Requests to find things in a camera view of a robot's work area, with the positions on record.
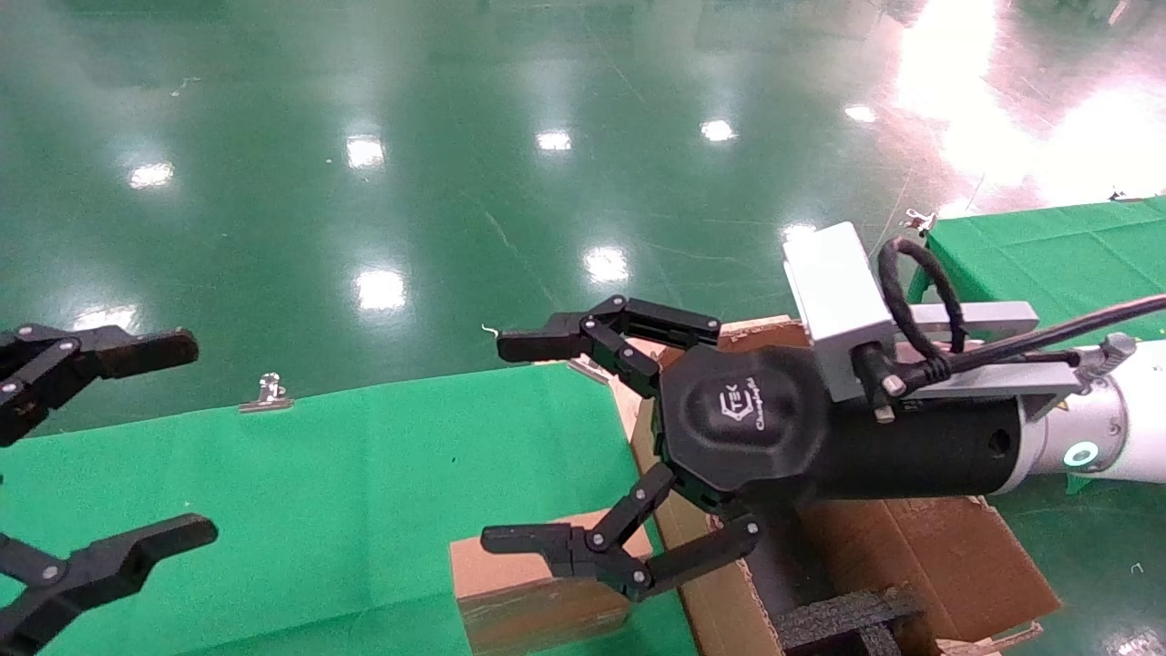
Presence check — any large open brown carton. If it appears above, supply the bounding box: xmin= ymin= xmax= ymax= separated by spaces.
xmin=609 ymin=314 xmax=1063 ymax=656

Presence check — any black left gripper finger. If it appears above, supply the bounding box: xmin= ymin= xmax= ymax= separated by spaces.
xmin=0 ymin=323 xmax=199 ymax=447
xmin=0 ymin=513 xmax=220 ymax=656

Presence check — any small brown cardboard box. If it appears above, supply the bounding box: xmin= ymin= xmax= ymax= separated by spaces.
xmin=449 ymin=508 xmax=659 ymax=655

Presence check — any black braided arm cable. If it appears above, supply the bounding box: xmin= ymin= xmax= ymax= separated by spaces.
xmin=856 ymin=235 xmax=1166 ymax=402

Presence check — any large green table cloth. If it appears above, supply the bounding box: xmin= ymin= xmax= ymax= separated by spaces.
xmin=0 ymin=363 xmax=702 ymax=656

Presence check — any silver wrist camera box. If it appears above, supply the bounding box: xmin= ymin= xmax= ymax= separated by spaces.
xmin=782 ymin=221 xmax=898 ymax=404

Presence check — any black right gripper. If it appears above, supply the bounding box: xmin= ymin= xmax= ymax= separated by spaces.
xmin=480 ymin=294 xmax=1023 ymax=602

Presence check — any black foam insert strip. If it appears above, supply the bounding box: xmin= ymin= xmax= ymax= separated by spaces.
xmin=774 ymin=588 xmax=926 ymax=656

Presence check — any silver camera mounting bracket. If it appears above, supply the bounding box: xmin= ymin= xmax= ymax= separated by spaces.
xmin=888 ymin=302 xmax=1087 ymax=404

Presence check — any green cloth with hanging corner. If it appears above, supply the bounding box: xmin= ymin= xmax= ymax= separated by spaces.
xmin=906 ymin=196 xmax=1166 ymax=497

